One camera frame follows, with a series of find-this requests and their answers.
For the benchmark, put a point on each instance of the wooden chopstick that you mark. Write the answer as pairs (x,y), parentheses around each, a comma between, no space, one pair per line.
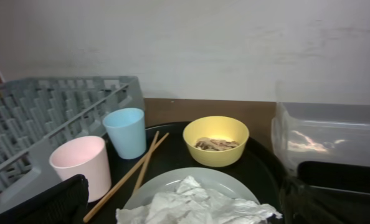
(145,164)
(118,185)

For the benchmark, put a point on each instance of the pink plastic cup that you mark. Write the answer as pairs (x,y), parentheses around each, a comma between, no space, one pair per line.
(87,156)

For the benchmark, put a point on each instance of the food scraps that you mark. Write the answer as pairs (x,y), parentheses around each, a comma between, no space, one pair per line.
(208,144)

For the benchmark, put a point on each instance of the grey dishwasher rack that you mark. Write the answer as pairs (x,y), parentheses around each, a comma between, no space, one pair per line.
(37,115)

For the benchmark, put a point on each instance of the blue plastic cup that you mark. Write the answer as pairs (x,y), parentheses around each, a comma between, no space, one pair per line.
(126,130)

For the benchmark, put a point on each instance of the round black tray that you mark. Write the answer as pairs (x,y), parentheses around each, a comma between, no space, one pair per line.
(257,169)

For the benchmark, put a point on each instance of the grey plate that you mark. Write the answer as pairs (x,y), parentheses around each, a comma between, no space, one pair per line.
(208,178)

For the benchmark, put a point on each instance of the black rectangular waste tray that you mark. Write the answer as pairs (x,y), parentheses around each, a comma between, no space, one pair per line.
(335,176)

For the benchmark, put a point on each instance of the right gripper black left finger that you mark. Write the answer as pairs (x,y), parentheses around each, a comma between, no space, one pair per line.
(64,203)

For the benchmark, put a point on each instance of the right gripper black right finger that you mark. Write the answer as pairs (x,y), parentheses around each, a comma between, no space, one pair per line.
(302,203)

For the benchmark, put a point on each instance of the yellow plastic bowl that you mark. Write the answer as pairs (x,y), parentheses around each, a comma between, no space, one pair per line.
(216,127)

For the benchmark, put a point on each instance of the clear plastic bin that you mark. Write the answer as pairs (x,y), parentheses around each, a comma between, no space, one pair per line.
(318,132)

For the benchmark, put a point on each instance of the white paper napkin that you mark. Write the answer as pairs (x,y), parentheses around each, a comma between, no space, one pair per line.
(190,203)

